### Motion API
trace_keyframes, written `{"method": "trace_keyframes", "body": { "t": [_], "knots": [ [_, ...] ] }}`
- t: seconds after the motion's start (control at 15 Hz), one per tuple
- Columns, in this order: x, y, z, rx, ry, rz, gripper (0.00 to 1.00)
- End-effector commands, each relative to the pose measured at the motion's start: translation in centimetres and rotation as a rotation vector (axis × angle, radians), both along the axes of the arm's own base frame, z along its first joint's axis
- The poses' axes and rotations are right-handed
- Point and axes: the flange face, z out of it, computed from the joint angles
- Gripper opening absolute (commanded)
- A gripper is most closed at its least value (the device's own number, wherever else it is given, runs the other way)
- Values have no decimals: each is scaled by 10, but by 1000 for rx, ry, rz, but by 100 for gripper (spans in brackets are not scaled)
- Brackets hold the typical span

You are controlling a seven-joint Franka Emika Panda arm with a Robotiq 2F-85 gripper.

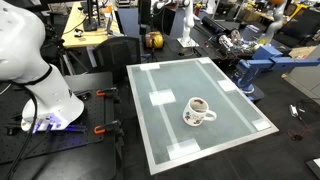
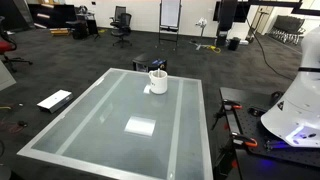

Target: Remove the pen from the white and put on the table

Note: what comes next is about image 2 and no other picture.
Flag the glass top metal table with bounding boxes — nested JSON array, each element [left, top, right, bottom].
[[16, 67, 214, 180]]

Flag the white flat box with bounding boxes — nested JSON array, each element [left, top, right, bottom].
[[36, 89, 74, 114]]

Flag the black shelf cabinet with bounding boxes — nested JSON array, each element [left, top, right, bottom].
[[27, 3, 78, 29]]

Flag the grey slanted panel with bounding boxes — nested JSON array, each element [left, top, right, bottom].
[[0, 59, 17, 92]]

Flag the white ceramic mug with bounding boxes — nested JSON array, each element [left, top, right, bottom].
[[148, 69, 169, 95]]

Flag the black wall monitor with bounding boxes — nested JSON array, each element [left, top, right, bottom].
[[213, 0, 251, 24]]

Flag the red office chair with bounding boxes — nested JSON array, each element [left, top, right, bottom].
[[0, 15, 34, 73]]

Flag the black hanging cable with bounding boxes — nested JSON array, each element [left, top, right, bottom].
[[244, 9, 296, 82]]

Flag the orange handled black clamp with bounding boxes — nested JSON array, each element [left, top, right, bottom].
[[213, 131, 259, 174], [210, 98, 244, 131]]

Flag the black overhead beam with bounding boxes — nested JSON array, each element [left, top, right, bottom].
[[248, 0, 320, 17]]

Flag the black trash bin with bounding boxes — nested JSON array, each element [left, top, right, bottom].
[[227, 36, 242, 52]]

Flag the black low box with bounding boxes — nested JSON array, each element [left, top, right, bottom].
[[132, 51, 168, 73]]

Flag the yellow floor cable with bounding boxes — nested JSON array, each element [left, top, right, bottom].
[[206, 45, 222, 54]]

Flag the yellow wooden box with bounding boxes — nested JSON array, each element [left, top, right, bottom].
[[49, 28, 70, 37]]

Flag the white tripod stand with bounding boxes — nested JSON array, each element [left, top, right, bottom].
[[189, 18, 209, 51]]

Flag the stacked black chairs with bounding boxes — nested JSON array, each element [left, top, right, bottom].
[[268, 14, 306, 46]]

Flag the black round knob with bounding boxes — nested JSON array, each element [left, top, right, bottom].
[[248, 106, 264, 118]]

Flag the black mesh office chair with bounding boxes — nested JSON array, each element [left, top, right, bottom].
[[109, 5, 127, 28], [110, 12, 133, 48]]

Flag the black cluttered desk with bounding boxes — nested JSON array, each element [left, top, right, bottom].
[[65, 4, 101, 41]]

